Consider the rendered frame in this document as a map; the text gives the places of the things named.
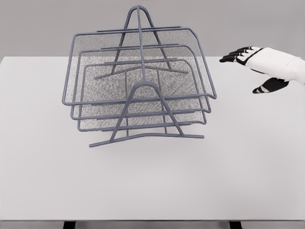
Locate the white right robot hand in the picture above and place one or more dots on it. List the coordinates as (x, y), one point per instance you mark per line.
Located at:
(267, 62)

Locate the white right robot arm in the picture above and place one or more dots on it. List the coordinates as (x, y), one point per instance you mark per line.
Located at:
(300, 71)

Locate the medium grey mesh tray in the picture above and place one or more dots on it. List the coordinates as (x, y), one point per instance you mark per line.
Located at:
(95, 110)

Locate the small grey mesh tray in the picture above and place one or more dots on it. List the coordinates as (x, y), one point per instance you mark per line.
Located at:
(100, 124)

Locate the large grey mesh tray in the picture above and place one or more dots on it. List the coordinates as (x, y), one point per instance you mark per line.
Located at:
(76, 83)

